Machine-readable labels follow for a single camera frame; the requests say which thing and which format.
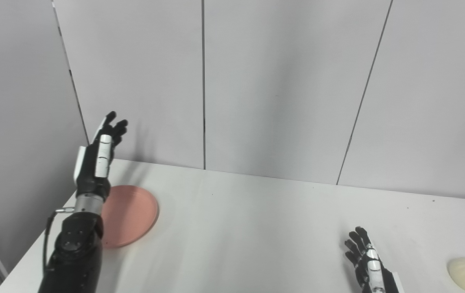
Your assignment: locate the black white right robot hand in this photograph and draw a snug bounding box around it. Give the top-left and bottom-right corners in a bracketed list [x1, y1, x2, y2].
[344, 226, 404, 293]

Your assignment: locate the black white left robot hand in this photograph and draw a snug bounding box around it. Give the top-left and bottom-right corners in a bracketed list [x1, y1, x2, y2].
[73, 111, 129, 200]

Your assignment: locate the pink round plate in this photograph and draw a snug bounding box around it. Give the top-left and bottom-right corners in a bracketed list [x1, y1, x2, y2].
[101, 185, 159, 249]

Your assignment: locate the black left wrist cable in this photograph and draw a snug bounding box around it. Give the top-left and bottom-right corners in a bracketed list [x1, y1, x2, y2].
[43, 208, 75, 273]

